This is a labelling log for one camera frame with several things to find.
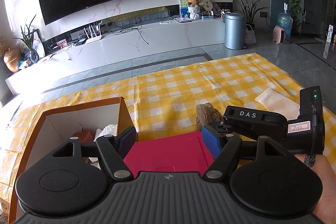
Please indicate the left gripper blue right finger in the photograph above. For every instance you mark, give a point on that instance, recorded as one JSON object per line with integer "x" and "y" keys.
{"x": 225, "y": 150}

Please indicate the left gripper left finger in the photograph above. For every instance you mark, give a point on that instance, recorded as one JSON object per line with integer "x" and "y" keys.
{"x": 112, "y": 150}

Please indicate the brown plush towel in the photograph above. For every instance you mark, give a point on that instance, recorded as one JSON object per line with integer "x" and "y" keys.
{"x": 207, "y": 114}

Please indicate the white grey cloth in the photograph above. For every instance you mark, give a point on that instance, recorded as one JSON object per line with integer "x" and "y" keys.
{"x": 278, "y": 103}

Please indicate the white tissue paper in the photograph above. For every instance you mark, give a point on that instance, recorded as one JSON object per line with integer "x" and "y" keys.
{"x": 110, "y": 129}

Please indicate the brown sponge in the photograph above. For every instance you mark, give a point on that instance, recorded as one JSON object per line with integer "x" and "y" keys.
{"x": 84, "y": 136}

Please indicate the person right hand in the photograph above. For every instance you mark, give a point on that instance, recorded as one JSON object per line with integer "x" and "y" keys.
{"x": 325, "y": 209}

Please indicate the yellow checkered tablecloth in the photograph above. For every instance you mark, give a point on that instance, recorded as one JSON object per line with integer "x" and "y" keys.
{"x": 160, "y": 104}

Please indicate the orange cardboard box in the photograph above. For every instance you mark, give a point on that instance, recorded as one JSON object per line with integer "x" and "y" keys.
{"x": 56, "y": 182}

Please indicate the pink small heater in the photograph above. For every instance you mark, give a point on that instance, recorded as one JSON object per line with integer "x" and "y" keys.
{"x": 278, "y": 34}

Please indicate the woven handbag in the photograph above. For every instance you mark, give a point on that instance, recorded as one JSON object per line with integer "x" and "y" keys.
{"x": 250, "y": 38}

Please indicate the white wifi router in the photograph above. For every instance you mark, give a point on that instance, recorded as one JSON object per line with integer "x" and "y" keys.
{"x": 93, "y": 33}

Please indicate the white tv console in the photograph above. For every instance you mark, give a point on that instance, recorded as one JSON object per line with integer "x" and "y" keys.
{"x": 150, "y": 39}

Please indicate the blue water bottle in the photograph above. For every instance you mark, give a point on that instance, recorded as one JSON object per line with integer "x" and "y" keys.
{"x": 285, "y": 21}

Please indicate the grey metal trash can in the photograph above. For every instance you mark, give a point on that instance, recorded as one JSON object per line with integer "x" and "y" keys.
{"x": 234, "y": 34}

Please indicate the orange round vase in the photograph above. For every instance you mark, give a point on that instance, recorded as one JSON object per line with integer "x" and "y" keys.
{"x": 11, "y": 59}

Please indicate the green potted plant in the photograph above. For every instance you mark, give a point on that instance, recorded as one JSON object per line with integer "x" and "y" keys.
{"x": 249, "y": 8}

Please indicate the aloe plant in vase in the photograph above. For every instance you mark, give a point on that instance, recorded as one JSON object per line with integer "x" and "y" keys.
{"x": 27, "y": 37}

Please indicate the green picture book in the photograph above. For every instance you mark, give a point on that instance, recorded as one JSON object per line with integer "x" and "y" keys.
{"x": 196, "y": 9}

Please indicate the brown teddy bear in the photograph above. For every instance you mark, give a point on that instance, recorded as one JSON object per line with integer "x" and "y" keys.
{"x": 193, "y": 3}

